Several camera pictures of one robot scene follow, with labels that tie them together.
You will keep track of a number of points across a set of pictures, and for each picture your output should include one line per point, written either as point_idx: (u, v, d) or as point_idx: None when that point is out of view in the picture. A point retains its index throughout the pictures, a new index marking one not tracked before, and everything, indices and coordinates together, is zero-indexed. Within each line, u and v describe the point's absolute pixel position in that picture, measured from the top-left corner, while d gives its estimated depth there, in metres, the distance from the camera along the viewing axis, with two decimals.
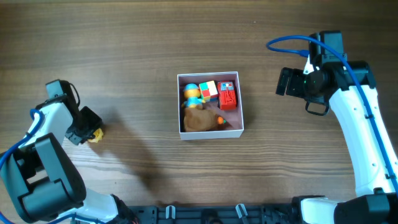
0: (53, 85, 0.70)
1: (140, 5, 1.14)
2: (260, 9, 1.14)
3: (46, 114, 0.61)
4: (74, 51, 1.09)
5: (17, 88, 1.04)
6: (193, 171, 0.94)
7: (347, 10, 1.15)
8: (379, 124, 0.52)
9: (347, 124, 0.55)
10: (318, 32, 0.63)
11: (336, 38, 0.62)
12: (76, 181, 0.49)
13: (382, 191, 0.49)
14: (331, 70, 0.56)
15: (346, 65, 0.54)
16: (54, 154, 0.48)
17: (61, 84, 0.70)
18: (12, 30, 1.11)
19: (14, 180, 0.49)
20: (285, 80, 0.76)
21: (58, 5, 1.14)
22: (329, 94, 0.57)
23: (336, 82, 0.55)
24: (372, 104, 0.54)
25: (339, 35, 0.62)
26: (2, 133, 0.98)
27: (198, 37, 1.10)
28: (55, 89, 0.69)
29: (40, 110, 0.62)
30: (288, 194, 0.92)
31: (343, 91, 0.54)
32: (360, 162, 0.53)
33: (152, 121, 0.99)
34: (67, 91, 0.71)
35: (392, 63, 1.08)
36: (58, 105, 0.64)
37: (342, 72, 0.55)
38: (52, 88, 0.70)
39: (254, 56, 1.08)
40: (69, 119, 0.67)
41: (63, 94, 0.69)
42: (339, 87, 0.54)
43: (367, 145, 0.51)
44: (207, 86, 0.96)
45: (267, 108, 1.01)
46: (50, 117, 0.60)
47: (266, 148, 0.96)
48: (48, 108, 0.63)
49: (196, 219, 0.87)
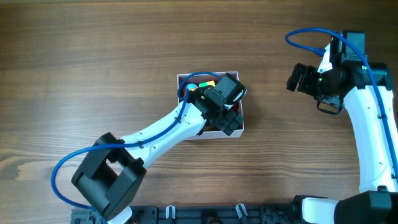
0: (229, 81, 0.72)
1: (140, 5, 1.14)
2: (260, 9, 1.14)
3: (179, 123, 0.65)
4: (74, 50, 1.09)
5: (17, 88, 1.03)
6: (193, 171, 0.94)
7: (347, 10, 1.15)
8: (391, 124, 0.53)
9: (359, 122, 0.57)
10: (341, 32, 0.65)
11: (358, 38, 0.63)
12: (118, 209, 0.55)
13: (386, 189, 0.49)
14: (349, 68, 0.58)
15: (366, 63, 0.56)
16: (127, 186, 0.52)
17: (234, 86, 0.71)
18: (12, 30, 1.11)
19: (94, 160, 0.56)
20: (298, 76, 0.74)
21: (59, 5, 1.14)
22: (345, 93, 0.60)
23: (352, 79, 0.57)
24: (387, 105, 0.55)
25: (362, 35, 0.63)
26: (2, 133, 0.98)
27: (198, 37, 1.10)
28: (228, 86, 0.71)
29: (183, 111, 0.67)
30: (288, 195, 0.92)
31: (359, 89, 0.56)
32: (367, 160, 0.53)
33: (152, 121, 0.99)
34: (234, 93, 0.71)
35: (393, 63, 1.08)
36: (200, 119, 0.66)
37: (359, 71, 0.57)
38: (228, 83, 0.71)
39: (254, 56, 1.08)
40: (196, 131, 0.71)
41: (224, 100, 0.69)
42: (355, 85, 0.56)
43: (376, 143, 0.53)
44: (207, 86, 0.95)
45: (267, 108, 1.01)
46: (178, 129, 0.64)
47: (266, 149, 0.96)
48: (189, 115, 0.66)
49: (195, 219, 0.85)
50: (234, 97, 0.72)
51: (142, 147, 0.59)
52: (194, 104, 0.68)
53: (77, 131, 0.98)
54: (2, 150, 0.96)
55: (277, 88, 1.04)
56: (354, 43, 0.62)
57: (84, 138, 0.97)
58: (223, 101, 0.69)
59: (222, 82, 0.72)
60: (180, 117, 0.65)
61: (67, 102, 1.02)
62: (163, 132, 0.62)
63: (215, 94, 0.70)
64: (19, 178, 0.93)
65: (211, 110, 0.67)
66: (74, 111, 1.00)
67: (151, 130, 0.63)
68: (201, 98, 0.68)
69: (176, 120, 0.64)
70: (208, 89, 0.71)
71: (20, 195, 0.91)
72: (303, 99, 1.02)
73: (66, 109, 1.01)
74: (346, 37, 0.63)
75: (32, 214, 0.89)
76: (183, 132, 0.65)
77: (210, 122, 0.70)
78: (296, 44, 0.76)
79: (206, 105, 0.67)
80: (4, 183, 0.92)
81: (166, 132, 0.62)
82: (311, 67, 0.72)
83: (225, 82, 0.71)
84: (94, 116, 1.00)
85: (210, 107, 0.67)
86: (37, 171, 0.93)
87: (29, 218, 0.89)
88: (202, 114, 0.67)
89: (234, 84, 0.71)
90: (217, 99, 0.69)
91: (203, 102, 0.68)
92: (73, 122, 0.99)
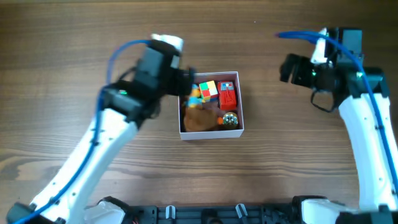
0: (153, 52, 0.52)
1: (139, 5, 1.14)
2: (260, 9, 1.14)
3: (98, 146, 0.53)
4: (74, 50, 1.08)
5: (16, 88, 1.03)
6: (193, 171, 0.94)
7: (347, 10, 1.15)
8: (389, 135, 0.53)
9: (356, 135, 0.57)
10: (337, 28, 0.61)
11: (355, 37, 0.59)
12: None
13: (388, 206, 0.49)
14: (343, 74, 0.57)
15: (362, 70, 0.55)
16: None
17: (163, 60, 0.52)
18: (12, 30, 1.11)
19: None
20: (290, 67, 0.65)
21: (58, 5, 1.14)
22: (341, 101, 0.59)
23: (347, 88, 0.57)
24: (384, 114, 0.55)
25: (359, 32, 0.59)
26: (2, 133, 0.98)
27: (198, 37, 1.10)
28: (154, 58, 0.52)
29: (99, 130, 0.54)
30: (288, 195, 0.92)
31: (354, 98, 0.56)
32: (367, 172, 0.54)
33: (152, 121, 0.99)
34: (166, 69, 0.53)
35: (392, 63, 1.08)
36: (124, 125, 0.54)
37: (355, 78, 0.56)
38: (152, 53, 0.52)
39: (254, 56, 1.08)
40: (130, 136, 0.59)
41: (153, 84, 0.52)
42: (351, 95, 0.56)
43: (375, 156, 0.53)
44: (207, 86, 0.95)
45: (267, 108, 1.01)
46: (100, 154, 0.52)
47: (266, 148, 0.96)
48: (108, 130, 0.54)
49: (196, 219, 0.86)
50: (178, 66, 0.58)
51: (58, 203, 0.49)
52: (114, 107, 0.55)
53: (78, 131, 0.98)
54: (2, 150, 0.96)
55: (277, 88, 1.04)
56: (351, 42, 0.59)
57: None
58: (153, 84, 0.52)
59: (147, 55, 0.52)
60: (96, 139, 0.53)
61: (67, 102, 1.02)
62: (78, 171, 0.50)
63: (142, 77, 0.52)
64: (18, 178, 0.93)
65: (140, 101, 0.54)
66: (74, 111, 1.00)
67: (68, 170, 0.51)
68: (119, 93, 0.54)
69: (92, 146, 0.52)
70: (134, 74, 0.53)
71: (20, 195, 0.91)
72: (303, 99, 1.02)
73: (66, 109, 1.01)
74: (343, 35, 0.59)
75: None
76: (106, 154, 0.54)
77: (145, 114, 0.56)
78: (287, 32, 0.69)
79: (132, 98, 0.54)
80: (3, 183, 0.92)
81: (83, 167, 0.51)
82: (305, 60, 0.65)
83: (150, 55, 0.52)
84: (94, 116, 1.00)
85: (139, 98, 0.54)
86: (37, 171, 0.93)
87: None
88: (130, 113, 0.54)
89: (161, 53, 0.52)
90: (145, 81, 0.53)
91: (126, 97, 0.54)
92: (73, 122, 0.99)
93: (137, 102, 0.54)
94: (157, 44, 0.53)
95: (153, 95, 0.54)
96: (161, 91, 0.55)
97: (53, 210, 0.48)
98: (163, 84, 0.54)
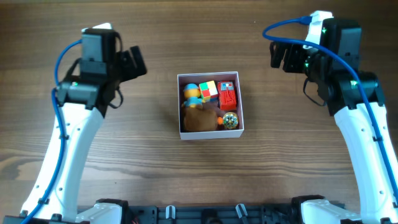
0: (89, 38, 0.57)
1: (139, 5, 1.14)
2: (260, 9, 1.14)
3: (69, 138, 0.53)
4: (74, 51, 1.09)
5: (17, 88, 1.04)
6: (193, 171, 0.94)
7: (347, 10, 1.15)
8: (387, 147, 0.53)
9: (354, 146, 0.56)
10: (335, 26, 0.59)
11: (352, 37, 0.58)
12: None
13: (390, 221, 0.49)
14: (337, 85, 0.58)
15: (357, 78, 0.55)
16: None
17: (101, 43, 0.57)
18: (12, 30, 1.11)
19: None
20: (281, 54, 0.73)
21: (59, 5, 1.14)
22: (335, 110, 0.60)
23: (342, 99, 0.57)
24: (381, 124, 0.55)
25: (357, 31, 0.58)
26: (2, 133, 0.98)
27: (198, 37, 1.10)
28: (95, 40, 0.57)
29: (66, 123, 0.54)
30: (288, 194, 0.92)
31: (350, 109, 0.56)
32: (367, 189, 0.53)
33: (152, 121, 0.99)
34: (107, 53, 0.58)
35: (392, 63, 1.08)
36: (88, 112, 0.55)
37: (349, 88, 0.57)
38: (91, 38, 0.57)
39: (254, 56, 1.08)
40: (100, 121, 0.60)
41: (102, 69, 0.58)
42: (346, 106, 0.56)
43: (375, 173, 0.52)
44: (207, 86, 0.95)
45: (267, 108, 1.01)
46: (74, 144, 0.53)
47: (266, 148, 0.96)
48: (75, 121, 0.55)
49: (195, 219, 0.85)
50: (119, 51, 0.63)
51: (48, 202, 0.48)
52: (71, 99, 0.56)
53: None
54: (2, 150, 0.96)
55: (277, 88, 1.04)
56: (347, 43, 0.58)
57: None
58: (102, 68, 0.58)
59: (87, 40, 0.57)
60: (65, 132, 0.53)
61: None
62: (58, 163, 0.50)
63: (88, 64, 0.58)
64: (19, 178, 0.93)
65: (96, 85, 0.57)
66: None
67: (45, 170, 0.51)
68: (72, 85, 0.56)
69: (63, 138, 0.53)
70: (79, 66, 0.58)
71: (20, 195, 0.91)
72: (303, 99, 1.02)
73: None
74: (341, 37, 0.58)
75: None
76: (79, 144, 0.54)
77: (104, 98, 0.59)
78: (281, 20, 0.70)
79: (86, 86, 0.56)
80: (4, 183, 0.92)
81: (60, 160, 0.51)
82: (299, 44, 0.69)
83: (90, 39, 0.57)
84: None
85: (91, 83, 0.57)
86: (38, 171, 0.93)
87: None
88: (88, 101, 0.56)
89: (100, 37, 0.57)
90: (92, 68, 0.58)
91: (80, 87, 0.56)
92: None
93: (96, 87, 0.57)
94: (92, 30, 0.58)
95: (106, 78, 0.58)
96: (112, 70, 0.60)
97: (43, 212, 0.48)
98: (111, 63, 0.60)
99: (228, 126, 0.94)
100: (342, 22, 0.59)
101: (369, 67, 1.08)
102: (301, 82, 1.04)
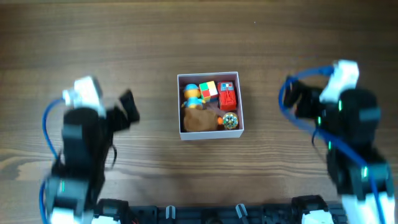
0: (69, 131, 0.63)
1: (139, 5, 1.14)
2: (260, 9, 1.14)
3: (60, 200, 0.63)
4: (74, 51, 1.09)
5: (17, 88, 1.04)
6: (193, 171, 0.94)
7: (347, 10, 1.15)
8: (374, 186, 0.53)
9: None
10: (359, 119, 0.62)
11: (372, 116, 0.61)
12: None
13: None
14: (348, 176, 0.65)
15: (369, 175, 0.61)
16: None
17: (83, 139, 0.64)
18: (12, 30, 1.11)
19: None
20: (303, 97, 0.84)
21: (59, 5, 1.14)
22: (339, 175, 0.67)
23: (353, 190, 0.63)
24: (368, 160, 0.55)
25: (377, 114, 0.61)
26: (2, 134, 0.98)
27: (198, 37, 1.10)
28: (86, 119, 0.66)
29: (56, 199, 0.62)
30: (287, 195, 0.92)
31: (360, 202, 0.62)
32: None
33: (152, 121, 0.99)
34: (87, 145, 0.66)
35: (392, 64, 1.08)
36: (80, 206, 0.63)
37: (364, 180, 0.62)
38: (72, 137, 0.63)
39: (254, 56, 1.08)
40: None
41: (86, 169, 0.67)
42: (357, 198, 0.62)
43: None
44: (207, 86, 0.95)
45: (267, 108, 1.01)
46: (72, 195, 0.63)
47: (266, 148, 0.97)
48: (68, 195, 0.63)
49: (196, 219, 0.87)
50: (100, 122, 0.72)
51: None
52: (62, 193, 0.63)
53: None
54: (2, 150, 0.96)
55: (276, 88, 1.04)
56: (367, 122, 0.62)
57: None
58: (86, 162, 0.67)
59: (77, 113, 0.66)
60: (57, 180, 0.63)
61: None
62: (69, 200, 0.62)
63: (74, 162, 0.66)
64: (19, 179, 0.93)
65: (83, 181, 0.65)
66: None
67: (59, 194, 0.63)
68: (60, 190, 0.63)
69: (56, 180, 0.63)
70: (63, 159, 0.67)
71: (20, 195, 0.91)
72: None
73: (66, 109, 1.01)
74: (360, 124, 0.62)
75: (33, 214, 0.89)
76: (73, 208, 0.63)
77: (91, 196, 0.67)
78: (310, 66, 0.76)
79: (73, 186, 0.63)
80: (3, 183, 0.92)
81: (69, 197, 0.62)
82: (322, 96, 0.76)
83: (82, 113, 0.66)
84: None
85: (79, 178, 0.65)
86: (37, 171, 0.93)
87: (29, 219, 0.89)
88: (78, 195, 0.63)
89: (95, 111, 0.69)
90: (78, 158, 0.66)
91: (71, 182, 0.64)
92: None
93: (84, 186, 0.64)
94: (71, 119, 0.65)
95: (91, 171, 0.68)
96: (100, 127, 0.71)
97: None
98: (97, 134, 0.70)
99: (228, 126, 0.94)
100: (357, 99, 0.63)
101: (369, 67, 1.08)
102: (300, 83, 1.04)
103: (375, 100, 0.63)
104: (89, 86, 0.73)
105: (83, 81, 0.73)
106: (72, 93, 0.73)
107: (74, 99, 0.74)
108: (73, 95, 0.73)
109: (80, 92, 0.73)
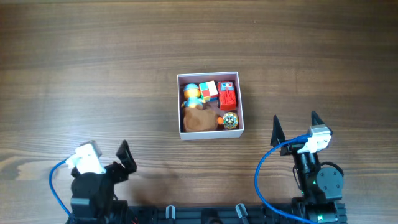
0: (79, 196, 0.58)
1: (140, 5, 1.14)
2: (260, 9, 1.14)
3: None
4: (74, 51, 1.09)
5: (17, 88, 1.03)
6: (193, 171, 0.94)
7: (347, 10, 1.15)
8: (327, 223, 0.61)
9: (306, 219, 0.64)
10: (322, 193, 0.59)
11: (333, 196, 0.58)
12: None
13: None
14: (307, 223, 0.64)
15: None
16: None
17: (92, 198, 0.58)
18: (12, 30, 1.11)
19: None
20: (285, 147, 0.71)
21: (59, 5, 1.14)
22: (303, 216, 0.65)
23: None
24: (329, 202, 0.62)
25: (339, 195, 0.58)
26: (2, 133, 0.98)
27: (198, 37, 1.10)
28: (92, 183, 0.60)
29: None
30: (288, 195, 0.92)
31: None
32: None
33: (152, 121, 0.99)
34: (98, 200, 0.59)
35: (392, 63, 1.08)
36: None
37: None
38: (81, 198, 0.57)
39: (254, 55, 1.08)
40: None
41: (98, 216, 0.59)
42: None
43: None
44: (207, 86, 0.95)
45: (267, 108, 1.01)
46: None
47: (266, 148, 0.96)
48: None
49: (196, 219, 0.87)
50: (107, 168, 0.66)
51: None
52: None
53: (78, 131, 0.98)
54: (2, 150, 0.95)
55: (277, 88, 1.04)
56: (329, 198, 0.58)
57: (84, 137, 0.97)
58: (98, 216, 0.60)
59: (83, 178, 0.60)
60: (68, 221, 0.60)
61: (67, 102, 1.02)
62: None
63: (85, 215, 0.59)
64: (18, 179, 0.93)
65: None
66: (74, 111, 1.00)
67: None
68: None
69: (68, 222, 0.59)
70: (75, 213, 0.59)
71: (20, 195, 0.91)
72: (303, 99, 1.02)
73: (66, 109, 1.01)
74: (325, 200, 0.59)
75: (32, 214, 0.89)
76: None
77: None
78: (272, 150, 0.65)
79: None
80: (4, 183, 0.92)
81: None
82: (293, 150, 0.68)
83: (87, 178, 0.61)
84: (94, 116, 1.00)
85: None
86: (37, 171, 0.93)
87: (29, 218, 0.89)
88: None
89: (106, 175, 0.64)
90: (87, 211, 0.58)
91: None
92: (73, 122, 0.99)
93: None
94: (78, 186, 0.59)
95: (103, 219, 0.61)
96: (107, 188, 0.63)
97: None
98: (105, 195, 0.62)
99: (228, 126, 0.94)
100: (324, 180, 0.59)
101: (369, 67, 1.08)
102: (300, 83, 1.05)
103: (340, 176, 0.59)
104: (89, 152, 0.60)
105: (83, 147, 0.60)
106: (73, 159, 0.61)
107: (77, 165, 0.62)
108: (75, 161, 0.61)
109: (82, 158, 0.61)
